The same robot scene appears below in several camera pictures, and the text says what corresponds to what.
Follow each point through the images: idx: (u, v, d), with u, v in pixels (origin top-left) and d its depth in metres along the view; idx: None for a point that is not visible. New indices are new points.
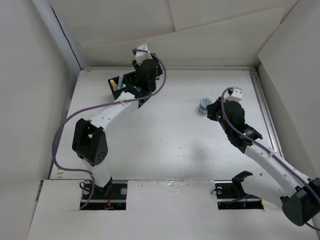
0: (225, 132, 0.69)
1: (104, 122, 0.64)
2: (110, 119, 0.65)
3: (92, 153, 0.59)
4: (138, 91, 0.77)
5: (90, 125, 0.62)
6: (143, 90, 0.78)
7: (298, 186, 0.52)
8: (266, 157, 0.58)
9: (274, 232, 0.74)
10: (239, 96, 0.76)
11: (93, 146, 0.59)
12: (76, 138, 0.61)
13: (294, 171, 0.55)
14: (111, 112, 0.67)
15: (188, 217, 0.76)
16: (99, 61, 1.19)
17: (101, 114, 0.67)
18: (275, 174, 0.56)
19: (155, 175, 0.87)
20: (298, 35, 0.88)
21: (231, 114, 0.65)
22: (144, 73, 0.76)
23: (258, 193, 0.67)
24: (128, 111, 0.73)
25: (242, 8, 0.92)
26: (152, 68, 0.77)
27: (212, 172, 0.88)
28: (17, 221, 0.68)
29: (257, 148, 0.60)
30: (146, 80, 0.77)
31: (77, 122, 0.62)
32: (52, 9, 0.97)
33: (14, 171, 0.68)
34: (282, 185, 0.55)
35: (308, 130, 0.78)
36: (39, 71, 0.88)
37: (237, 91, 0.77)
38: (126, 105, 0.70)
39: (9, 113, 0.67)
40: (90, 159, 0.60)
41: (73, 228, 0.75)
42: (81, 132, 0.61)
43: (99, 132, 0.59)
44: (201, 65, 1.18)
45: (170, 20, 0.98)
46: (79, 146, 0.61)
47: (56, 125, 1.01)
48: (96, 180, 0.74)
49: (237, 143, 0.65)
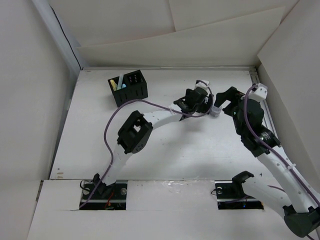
0: (237, 132, 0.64)
1: (153, 120, 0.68)
2: (158, 119, 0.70)
3: (135, 142, 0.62)
4: (185, 107, 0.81)
5: (140, 118, 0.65)
6: (189, 108, 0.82)
7: (311, 206, 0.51)
8: (283, 170, 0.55)
9: (275, 231, 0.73)
10: (264, 95, 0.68)
11: (139, 137, 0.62)
12: (126, 124, 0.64)
13: (309, 188, 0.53)
14: (162, 113, 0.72)
15: (189, 217, 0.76)
16: (99, 61, 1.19)
17: (152, 112, 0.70)
18: (288, 188, 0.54)
19: (155, 175, 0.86)
20: (298, 35, 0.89)
21: (249, 114, 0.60)
22: (195, 95, 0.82)
23: (258, 196, 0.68)
24: (171, 120, 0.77)
25: (242, 8, 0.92)
26: (204, 94, 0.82)
27: (213, 171, 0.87)
28: (17, 222, 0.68)
29: (275, 159, 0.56)
30: (194, 101, 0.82)
31: (133, 111, 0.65)
32: (52, 9, 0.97)
33: (13, 171, 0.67)
34: (293, 200, 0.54)
35: (308, 130, 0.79)
36: (39, 71, 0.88)
37: (262, 89, 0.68)
38: (174, 114, 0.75)
39: (8, 113, 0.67)
40: (131, 146, 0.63)
41: (73, 228, 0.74)
42: (132, 121, 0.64)
43: (149, 127, 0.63)
44: (202, 66, 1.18)
45: (170, 21, 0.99)
46: (125, 133, 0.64)
47: (56, 125, 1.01)
48: (108, 176, 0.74)
49: (251, 146, 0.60)
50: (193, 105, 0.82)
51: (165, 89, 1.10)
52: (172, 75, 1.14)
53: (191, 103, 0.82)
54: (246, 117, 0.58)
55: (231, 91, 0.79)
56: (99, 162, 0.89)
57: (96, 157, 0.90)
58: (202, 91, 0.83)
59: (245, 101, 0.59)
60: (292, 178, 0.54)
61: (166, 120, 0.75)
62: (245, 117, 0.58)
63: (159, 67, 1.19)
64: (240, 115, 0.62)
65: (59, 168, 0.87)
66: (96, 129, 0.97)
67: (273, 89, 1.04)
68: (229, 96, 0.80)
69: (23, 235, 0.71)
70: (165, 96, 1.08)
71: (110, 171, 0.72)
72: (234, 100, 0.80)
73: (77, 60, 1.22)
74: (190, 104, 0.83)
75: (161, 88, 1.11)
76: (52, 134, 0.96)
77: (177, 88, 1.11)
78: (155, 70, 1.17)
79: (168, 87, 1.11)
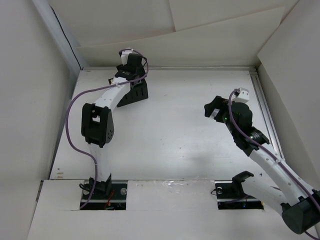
0: (231, 133, 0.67)
1: (107, 102, 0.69)
2: (111, 99, 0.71)
3: (104, 133, 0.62)
4: (128, 73, 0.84)
5: (95, 108, 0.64)
6: (132, 73, 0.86)
7: (302, 196, 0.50)
8: (272, 164, 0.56)
9: (276, 231, 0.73)
10: (246, 98, 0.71)
11: (103, 126, 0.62)
12: (84, 122, 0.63)
13: (299, 180, 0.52)
14: (110, 94, 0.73)
15: (188, 217, 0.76)
16: (99, 61, 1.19)
17: (102, 97, 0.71)
18: (279, 181, 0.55)
19: (156, 176, 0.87)
20: (298, 34, 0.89)
21: (238, 115, 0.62)
22: (133, 60, 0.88)
23: (257, 194, 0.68)
24: (122, 93, 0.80)
25: (241, 8, 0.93)
26: (140, 55, 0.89)
27: (212, 172, 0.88)
28: (17, 221, 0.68)
29: (264, 154, 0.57)
30: (134, 66, 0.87)
31: (83, 105, 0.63)
32: (52, 10, 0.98)
33: (13, 170, 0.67)
34: (286, 193, 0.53)
35: (308, 129, 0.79)
36: (39, 70, 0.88)
37: (244, 92, 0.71)
38: (121, 87, 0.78)
39: (8, 113, 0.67)
40: (102, 138, 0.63)
41: (73, 228, 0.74)
42: (89, 116, 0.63)
43: (106, 111, 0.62)
44: (202, 65, 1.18)
45: (170, 20, 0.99)
46: (88, 129, 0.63)
47: (56, 125, 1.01)
48: (99, 173, 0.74)
49: (243, 146, 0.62)
50: (135, 69, 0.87)
51: (165, 89, 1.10)
52: (172, 75, 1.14)
53: (132, 68, 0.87)
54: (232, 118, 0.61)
55: (217, 100, 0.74)
56: None
57: None
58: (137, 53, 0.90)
59: (230, 105, 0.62)
60: (281, 171, 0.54)
61: (118, 96, 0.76)
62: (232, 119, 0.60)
63: (159, 67, 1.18)
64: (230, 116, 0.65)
65: (59, 168, 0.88)
66: None
67: (273, 89, 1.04)
68: (217, 105, 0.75)
69: (23, 235, 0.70)
70: (165, 96, 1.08)
71: (99, 170, 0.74)
72: (222, 108, 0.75)
73: (77, 60, 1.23)
74: (132, 69, 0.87)
75: (161, 88, 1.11)
76: (52, 134, 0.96)
77: (177, 88, 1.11)
78: (155, 70, 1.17)
79: (169, 87, 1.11)
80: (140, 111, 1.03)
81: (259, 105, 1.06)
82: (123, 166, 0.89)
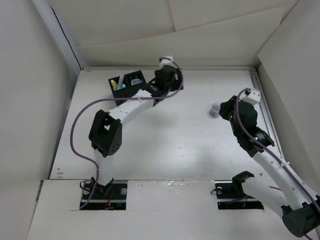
0: (234, 134, 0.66)
1: (122, 115, 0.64)
2: (127, 113, 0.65)
3: (107, 144, 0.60)
4: (155, 90, 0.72)
5: (108, 117, 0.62)
6: (159, 90, 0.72)
7: (305, 202, 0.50)
8: (277, 167, 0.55)
9: (276, 232, 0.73)
10: (257, 98, 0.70)
11: (110, 137, 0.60)
12: (93, 127, 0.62)
13: (303, 185, 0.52)
14: (129, 105, 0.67)
15: (188, 217, 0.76)
16: (99, 61, 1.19)
17: (119, 107, 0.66)
18: (282, 185, 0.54)
19: (155, 175, 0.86)
20: (298, 34, 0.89)
21: (243, 115, 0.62)
22: (164, 73, 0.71)
23: (256, 197, 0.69)
24: (143, 108, 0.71)
25: (241, 8, 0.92)
26: (173, 70, 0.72)
27: (213, 172, 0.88)
28: (17, 222, 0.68)
29: (269, 157, 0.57)
30: (164, 81, 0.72)
31: (98, 111, 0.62)
32: (52, 10, 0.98)
33: (13, 171, 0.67)
34: (289, 197, 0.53)
35: (308, 129, 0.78)
36: (39, 70, 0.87)
37: (255, 93, 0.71)
38: (143, 102, 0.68)
39: (9, 113, 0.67)
40: (105, 149, 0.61)
41: (72, 228, 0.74)
42: (99, 123, 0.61)
43: (118, 124, 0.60)
44: (202, 65, 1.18)
45: (170, 21, 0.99)
46: (96, 136, 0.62)
47: (56, 124, 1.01)
48: (100, 177, 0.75)
49: (246, 146, 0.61)
50: (165, 85, 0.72)
51: None
52: None
53: (161, 84, 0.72)
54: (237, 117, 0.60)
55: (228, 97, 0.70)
56: None
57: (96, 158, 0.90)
58: (171, 67, 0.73)
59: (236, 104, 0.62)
60: (285, 175, 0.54)
61: (137, 111, 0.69)
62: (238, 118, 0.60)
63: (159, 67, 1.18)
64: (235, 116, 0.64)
65: (59, 168, 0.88)
66: None
67: (273, 89, 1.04)
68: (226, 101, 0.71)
69: (23, 235, 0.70)
70: None
71: (100, 174, 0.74)
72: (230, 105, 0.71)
73: (77, 60, 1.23)
74: (161, 85, 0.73)
75: None
76: (52, 134, 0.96)
77: None
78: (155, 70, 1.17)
79: None
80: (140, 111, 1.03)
81: (259, 105, 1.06)
82: (123, 166, 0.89)
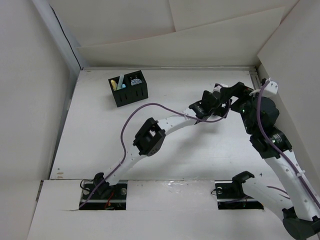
0: (247, 131, 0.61)
1: (166, 126, 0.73)
2: (172, 125, 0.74)
3: (149, 147, 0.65)
4: (200, 111, 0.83)
5: (155, 125, 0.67)
6: (205, 112, 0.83)
7: (316, 215, 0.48)
8: (292, 177, 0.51)
9: (275, 232, 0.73)
10: (275, 91, 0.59)
11: (153, 143, 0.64)
12: (142, 129, 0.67)
13: (316, 198, 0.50)
14: (175, 119, 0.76)
15: (188, 217, 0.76)
16: (99, 61, 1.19)
17: (167, 118, 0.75)
18: (293, 194, 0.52)
19: (155, 175, 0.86)
20: (298, 34, 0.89)
21: (262, 114, 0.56)
22: (213, 100, 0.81)
23: (257, 198, 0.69)
24: (184, 124, 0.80)
25: (241, 8, 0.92)
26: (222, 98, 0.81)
27: (213, 172, 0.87)
28: (17, 222, 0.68)
29: (284, 164, 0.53)
30: (211, 105, 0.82)
31: (149, 117, 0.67)
32: (52, 10, 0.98)
33: (13, 171, 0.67)
34: (297, 207, 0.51)
35: (309, 129, 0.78)
36: (39, 70, 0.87)
37: (272, 84, 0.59)
38: (188, 119, 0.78)
39: (8, 113, 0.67)
40: (146, 150, 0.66)
41: (72, 228, 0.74)
42: (147, 127, 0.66)
43: (162, 135, 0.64)
44: (202, 65, 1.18)
45: (170, 21, 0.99)
46: (141, 137, 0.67)
47: (56, 125, 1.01)
48: (112, 176, 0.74)
49: (261, 147, 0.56)
50: (209, 109, 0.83)
51: (165, 89, 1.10)
52: (172, 75, 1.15)
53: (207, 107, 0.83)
54: (258, 116, 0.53)
55: (238, 86, 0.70)
56: (99, 162, 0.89)
57: (96, 158, 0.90)
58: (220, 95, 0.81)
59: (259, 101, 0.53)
60: (300, 186, 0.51)
61: (180, 125, 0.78)
62: (258, 116, 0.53)
63: (159, 67, 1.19)
64: (253, 114, 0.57)
65: (59, 168, 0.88)
66: (96, 129, 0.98)
67: None
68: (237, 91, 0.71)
69: (22, 235, 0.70)
70: (165, 96, 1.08)
71: (116, 172, 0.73)
72: (241, 96, 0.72)
73: (77, 60, 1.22)
74: (207, 108, 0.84)
75: (161, 88, 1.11)
76: (52, 134, 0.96)
77: (177, 88, 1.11)
78: (155, 70, 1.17)
79: (168, 87, 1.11)
80: (140, 111, 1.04)
81: None
82: None
